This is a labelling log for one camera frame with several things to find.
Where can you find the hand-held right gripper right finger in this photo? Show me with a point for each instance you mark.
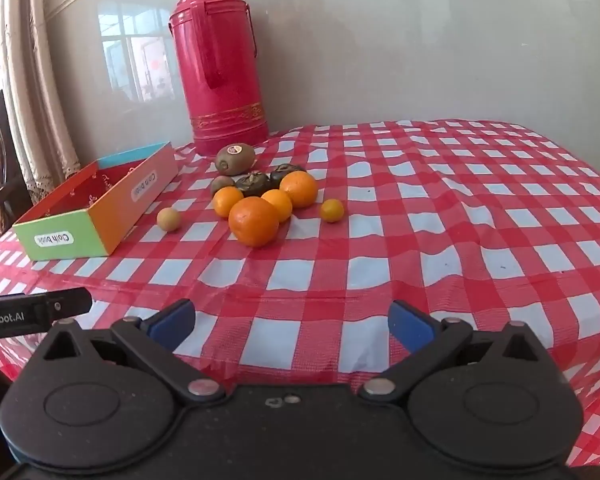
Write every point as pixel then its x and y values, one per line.
pixel 410 327

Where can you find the small tan longan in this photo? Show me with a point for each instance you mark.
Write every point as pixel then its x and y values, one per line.
pixel 169 219

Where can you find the large orange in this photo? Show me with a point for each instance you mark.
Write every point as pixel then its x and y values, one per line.
pixel 254 221

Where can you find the dark water chestnut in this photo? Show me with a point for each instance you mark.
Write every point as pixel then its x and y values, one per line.
pixel 252 185
pixel 282 172

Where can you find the red thermos flask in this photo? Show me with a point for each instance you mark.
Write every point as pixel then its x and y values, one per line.
pixel 220 85

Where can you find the colourful cardboard box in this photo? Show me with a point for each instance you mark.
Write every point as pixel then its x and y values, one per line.
pixel 115 200

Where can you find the beige lace curtain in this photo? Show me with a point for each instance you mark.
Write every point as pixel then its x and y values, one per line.
pixel 35 110

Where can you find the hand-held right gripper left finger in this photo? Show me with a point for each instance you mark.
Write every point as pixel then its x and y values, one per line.
pixel 172 321

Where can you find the small orange kumquat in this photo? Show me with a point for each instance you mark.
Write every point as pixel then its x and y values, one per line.
pixel 332 210

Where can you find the red white checkered tablecloth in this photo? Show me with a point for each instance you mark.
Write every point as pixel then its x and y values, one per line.
pixel 430 220

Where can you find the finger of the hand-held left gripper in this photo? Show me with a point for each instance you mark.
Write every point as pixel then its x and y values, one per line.
pixel 72 301

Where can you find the brown kiwi with sticker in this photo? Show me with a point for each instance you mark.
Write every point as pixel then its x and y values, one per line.
pixel 235 159

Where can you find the small brown round fruit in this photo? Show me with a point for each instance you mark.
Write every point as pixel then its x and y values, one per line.
pixel 221 182

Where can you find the medium orange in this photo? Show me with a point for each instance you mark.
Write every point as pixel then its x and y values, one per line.
pixel 226 201
pixel 300 188
pixel 281 202

